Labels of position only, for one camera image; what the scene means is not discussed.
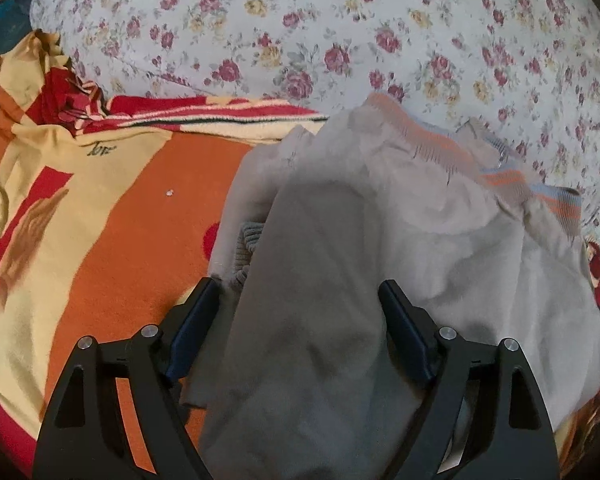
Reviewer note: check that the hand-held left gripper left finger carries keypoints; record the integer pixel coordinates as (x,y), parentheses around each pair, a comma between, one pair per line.
(190,335)

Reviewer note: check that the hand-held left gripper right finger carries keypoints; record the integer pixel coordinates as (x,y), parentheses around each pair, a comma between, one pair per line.
(405,332)

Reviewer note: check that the beige zip jacket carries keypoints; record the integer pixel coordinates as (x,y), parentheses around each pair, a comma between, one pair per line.
(355,260)

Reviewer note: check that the orange red yellow printed blanket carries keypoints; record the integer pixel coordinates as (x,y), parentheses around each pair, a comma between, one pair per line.
(130,220)

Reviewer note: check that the floral quilt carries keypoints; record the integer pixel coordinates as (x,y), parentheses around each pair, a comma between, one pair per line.
(330,10)

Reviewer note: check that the blue plastic bag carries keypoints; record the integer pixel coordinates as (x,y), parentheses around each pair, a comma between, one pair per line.
(0,25)

